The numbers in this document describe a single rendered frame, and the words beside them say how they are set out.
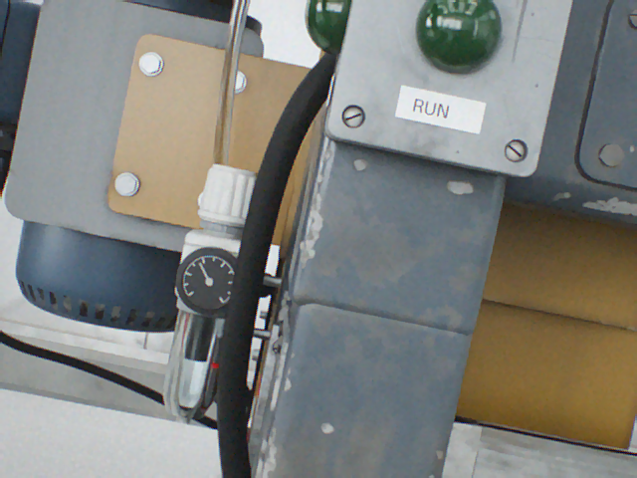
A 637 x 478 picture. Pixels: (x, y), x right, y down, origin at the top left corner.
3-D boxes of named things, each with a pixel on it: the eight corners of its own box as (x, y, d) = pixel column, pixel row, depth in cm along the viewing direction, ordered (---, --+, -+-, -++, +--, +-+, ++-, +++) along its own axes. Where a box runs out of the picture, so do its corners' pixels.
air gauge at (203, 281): (168, 308, 67) (182, 241, 67) (171, 304, 69) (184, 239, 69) (235, 322, 67) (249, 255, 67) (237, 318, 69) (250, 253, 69)
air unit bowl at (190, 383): (155, 415, 69) (177, 308, 69) (160, 405, 72) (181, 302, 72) (208, 426, 69) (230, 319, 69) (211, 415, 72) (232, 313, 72)
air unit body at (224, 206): (141, 439, 68) (198, 160, 67) (151, 421, 72) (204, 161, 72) (222, 455, 68) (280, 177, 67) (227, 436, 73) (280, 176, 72)
